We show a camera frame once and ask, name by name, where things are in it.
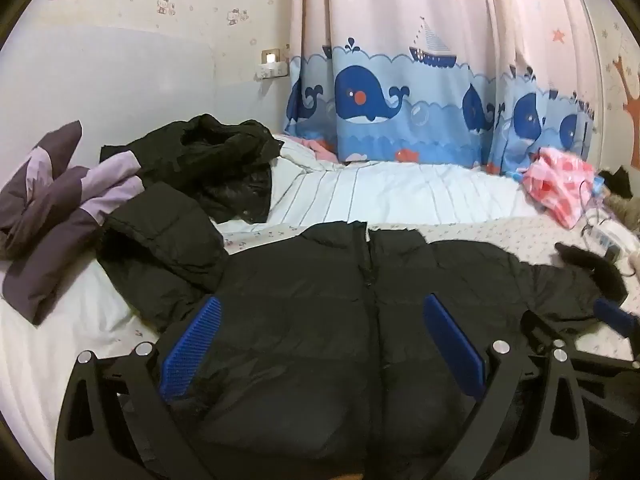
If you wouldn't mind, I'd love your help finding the pink checkered cloth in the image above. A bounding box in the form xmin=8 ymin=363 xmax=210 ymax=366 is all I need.
xmin=522 ymin=147 xmax=598 ymax=230

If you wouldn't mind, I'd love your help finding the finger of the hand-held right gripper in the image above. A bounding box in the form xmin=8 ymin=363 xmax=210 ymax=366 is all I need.
xmin=520 ymin=309 xmax=576 ymax=361
xmin=593 ymin=297 xmax=640 ymax=341

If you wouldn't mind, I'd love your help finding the small black garment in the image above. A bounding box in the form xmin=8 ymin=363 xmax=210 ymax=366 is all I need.
xmin=598 ymin=166 xmax=632 ymax=200

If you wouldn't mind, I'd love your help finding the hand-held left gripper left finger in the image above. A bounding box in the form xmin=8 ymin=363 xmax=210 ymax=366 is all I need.
xmin=54 ymin=296 xmax=223 ymax=480

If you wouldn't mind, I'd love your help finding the large black puffer jacket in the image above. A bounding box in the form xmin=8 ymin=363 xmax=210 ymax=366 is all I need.
xmin=99 ymin=182 xmax=629 ymax=480

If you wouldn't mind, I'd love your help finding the crumpled black jacket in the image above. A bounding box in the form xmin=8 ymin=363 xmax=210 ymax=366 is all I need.
xmin=99 ymin=113 xmax=285 ymax=224

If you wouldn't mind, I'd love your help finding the whale print curtain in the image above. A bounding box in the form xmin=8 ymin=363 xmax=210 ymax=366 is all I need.
xmin=282 ymin=0 xmax=601 ymax=173

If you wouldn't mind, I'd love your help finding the plain white quilt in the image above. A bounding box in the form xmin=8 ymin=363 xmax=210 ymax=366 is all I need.
xmin=0 ymin=255 xmax=161 ymax=461

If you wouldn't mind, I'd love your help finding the purple and lilac jacket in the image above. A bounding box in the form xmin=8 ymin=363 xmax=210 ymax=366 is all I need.
xmin=0 ymin=120 xmax=146 ymax=325

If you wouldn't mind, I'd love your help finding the white wall socket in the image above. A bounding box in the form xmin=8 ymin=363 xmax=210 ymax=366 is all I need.
xmin=255 ymin=47 xmax=291 ymax=81

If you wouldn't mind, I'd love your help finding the white striped duvet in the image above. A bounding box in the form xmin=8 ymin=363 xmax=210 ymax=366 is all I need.
xmin=210 ymin=135 xmax=551 ymax=233

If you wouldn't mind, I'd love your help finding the brown fuzzy garment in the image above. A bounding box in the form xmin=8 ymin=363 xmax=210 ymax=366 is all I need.
xmin=602 ymin=192 xmax=640 ymax=235

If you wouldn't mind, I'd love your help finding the white power strip with cable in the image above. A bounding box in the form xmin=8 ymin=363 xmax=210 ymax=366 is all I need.
xmin=577 ymin=179 xmax=612 ymax=242

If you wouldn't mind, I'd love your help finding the orange tree wall decal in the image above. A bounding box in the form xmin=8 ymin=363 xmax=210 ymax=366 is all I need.
xmin=607 ymin=52 xmax=640 ymax=126

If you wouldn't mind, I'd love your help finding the pink crumpled cloth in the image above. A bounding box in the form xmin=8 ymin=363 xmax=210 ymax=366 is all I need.
xmin=286 ymin=134 xmax=340 ymax=163

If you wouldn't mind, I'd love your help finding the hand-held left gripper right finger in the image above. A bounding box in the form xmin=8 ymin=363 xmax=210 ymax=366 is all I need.
xmin=423 ymin=293 xmax=596 ymax=480

